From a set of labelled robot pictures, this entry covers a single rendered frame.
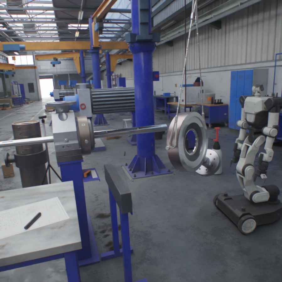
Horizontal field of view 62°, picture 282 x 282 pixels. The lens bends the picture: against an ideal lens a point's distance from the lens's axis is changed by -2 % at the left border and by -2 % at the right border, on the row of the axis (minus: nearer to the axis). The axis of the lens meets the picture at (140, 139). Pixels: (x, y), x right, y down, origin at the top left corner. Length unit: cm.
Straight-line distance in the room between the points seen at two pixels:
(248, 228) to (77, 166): 183
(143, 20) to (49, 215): 305
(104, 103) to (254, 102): 388
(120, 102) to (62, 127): 383
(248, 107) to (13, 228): 229
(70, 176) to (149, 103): 229
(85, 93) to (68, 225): 461
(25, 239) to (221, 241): 191
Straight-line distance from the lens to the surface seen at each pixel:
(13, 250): 125
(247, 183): 282
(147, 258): 240
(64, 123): 211
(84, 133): 214
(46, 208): 153
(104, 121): 952
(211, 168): 172
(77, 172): 204
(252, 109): 264
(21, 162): 367
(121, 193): 156
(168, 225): 282
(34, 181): 376
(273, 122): 255
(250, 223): 279
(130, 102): 593
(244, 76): 716
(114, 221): 223
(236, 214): 277
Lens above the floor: 156
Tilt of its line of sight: 13 degrees down
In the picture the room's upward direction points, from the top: 2 degrees counter-clockwise
